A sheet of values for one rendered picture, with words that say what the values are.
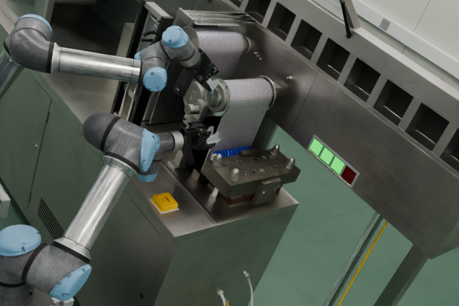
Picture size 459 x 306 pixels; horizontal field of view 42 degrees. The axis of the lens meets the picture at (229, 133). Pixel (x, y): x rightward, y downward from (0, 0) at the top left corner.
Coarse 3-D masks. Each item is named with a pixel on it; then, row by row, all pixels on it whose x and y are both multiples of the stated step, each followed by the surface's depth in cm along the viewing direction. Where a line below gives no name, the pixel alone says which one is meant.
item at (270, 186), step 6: (264, 180) 235; (270, 180) 236; (276, 180) 238; (258, 186) 235; (264, 186) 234; (270, 186) 237; (276, 186) 240; (258, 192) 235; (264, 192) 236; (270, 192) 240; (258, 198) 237; (264, 198) 240; (270, 198) 243
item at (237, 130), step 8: (256, 112) 240; (264, 112) 243; (224, 120) 230; (232, 120) 233; (240, 120) 237; (248, 120) 240; (256, 120) 243; (224, 128) 233; (232, 128) 236; (240, 128) 240; (248, 128) 243; (256, 128) 247; (224, 136) 236; (232, 136) 239; (240, 136) 243; (248, 136) 246; (224, 144) 239; (232, 144) 243; (240, 144) 247; (248, 144) 250; (208, 152) 236
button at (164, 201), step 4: (156, 196) 219; (160, 196) 220; (164, 196) 221; (168, 196) 222; (152, 200) 220; (156, 200) 218; (160, 200) 218; (164, 200) 219; (168, 200) 220; (172, 200) 221; (156, 204) 218; (160, 204) 217; (164, 204) 217; (168, 204) 218; (172, 204) 219; (176, 204) 220; (160, 208) 217; (164, 208) 216; (168, 208) 218; (172, 208) 219
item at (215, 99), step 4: (216, 88) 226; (216, 92) 226; (220, 92) 226; (208, 96) 229; (212, 96) 227; (216, 96) 226; (220, 96) 225; (208, 100) 229; (212, 100) 228; (216, 100) 226; (220, 100) 226; (208, 104) 230; (212, 104) 228; (216, 104) 226
